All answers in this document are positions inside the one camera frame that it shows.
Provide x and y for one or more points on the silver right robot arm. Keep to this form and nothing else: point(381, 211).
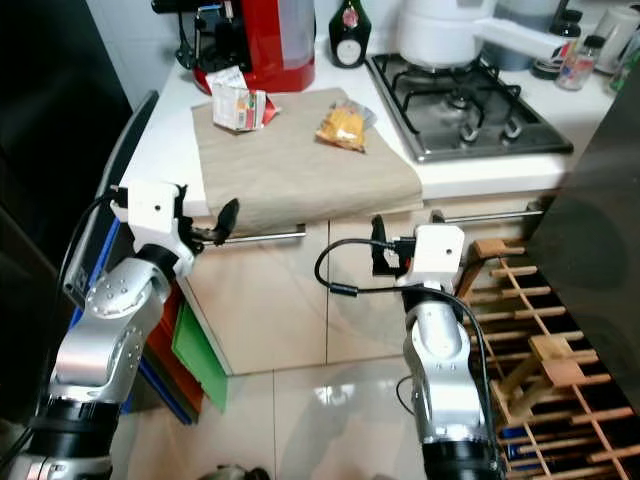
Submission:
point(440, 370)

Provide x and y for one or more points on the beige cloth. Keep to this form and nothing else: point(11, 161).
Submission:
point(290, 170)

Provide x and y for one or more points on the grey leaning board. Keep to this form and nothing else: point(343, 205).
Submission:
point(130, 140)

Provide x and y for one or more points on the steel gas hob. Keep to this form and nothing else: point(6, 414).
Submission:
point(460, 120)

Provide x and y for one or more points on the white and red carton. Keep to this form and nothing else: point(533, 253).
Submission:
point(238, 108)

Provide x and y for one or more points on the blue flat board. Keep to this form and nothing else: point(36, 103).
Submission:
point(95, 270)

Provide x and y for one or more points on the green flat board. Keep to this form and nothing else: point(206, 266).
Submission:
point(200, 355)

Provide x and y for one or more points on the orange snack bag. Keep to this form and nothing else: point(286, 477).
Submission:
point(345, 127)

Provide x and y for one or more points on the black glossy tall appliance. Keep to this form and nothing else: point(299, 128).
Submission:
point(40, 150)

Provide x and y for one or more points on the wooden wine rack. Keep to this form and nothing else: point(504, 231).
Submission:
point(550, 350)

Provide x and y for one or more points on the red coffee machine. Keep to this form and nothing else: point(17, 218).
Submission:
point(275, 45)

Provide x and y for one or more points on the black-capped dark jar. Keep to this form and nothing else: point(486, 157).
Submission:
point(548, 68)

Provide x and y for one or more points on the dark green glass bottle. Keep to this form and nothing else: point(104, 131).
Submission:
point(350, 45)

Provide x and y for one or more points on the clear spice jar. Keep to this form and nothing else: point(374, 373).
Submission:
point(578, 68)

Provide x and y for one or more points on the grey metal kettle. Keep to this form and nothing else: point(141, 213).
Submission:
point(525, 10)

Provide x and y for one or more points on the dark robot left foot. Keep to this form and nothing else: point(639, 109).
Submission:
point(230, 473)

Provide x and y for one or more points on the white jug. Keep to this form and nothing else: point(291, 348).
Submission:
point(620, 35)

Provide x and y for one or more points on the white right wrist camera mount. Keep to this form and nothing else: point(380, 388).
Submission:
point(438, 255)

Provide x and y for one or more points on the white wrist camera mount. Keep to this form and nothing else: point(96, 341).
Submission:
point(438, 255)
point(150, 212)

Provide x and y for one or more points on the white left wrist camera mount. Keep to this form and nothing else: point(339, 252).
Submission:
point(150, 212)

